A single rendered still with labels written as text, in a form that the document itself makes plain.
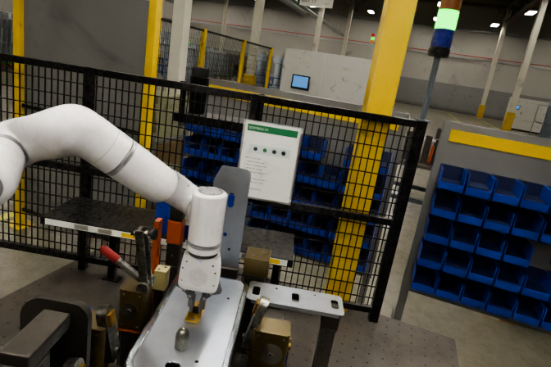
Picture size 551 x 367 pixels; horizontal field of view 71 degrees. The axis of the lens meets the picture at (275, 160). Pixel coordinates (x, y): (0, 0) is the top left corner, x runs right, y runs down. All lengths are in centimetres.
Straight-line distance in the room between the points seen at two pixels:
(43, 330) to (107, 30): 248
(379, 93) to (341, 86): 566
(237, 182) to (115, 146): 50
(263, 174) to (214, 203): 59
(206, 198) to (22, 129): 39
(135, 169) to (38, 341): 34
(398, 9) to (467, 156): 130
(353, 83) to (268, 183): 572
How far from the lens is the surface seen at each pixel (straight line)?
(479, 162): 261
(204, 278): 103
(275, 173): 149
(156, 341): 104
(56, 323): 80
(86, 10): 319
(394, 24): 151
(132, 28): 292
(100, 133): 82
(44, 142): 84
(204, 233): 96
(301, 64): 733
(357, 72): 711
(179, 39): 507
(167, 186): 88
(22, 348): 77
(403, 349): 171
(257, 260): 128
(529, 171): 266
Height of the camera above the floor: 167
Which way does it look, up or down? 14 degrees down
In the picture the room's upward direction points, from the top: 9 degrees clockwise
